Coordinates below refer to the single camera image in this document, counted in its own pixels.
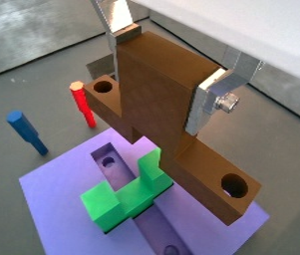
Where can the brown T-shaped block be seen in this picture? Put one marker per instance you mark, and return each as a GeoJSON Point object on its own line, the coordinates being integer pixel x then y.
{"type": "Point", "coordinates": [145, 104]}

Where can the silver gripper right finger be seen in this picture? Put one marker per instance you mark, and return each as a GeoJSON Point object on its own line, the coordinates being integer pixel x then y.
{"type": "Point", "coordinates": [213, 93]}

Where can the blue peg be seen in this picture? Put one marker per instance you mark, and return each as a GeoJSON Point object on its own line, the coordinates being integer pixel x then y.
{"type": "Point", "coordinates": [26, 131]}

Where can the green U-shaped block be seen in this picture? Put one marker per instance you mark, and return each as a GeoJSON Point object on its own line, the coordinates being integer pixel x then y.
{"type": "Point", "coordinates": [110, 207]}

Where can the red peg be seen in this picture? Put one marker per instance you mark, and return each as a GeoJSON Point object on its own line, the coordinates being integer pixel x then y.
{"type": "Point", "coordinates": [79, 97]}

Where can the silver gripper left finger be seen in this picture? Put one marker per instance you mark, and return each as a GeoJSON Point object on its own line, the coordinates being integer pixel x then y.
{"type": "Point", "coordinates": [118, 22]}

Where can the purple board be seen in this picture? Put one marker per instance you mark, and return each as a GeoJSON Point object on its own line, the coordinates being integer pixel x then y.
{"type": "Point", "coordinates": [174, 227]}

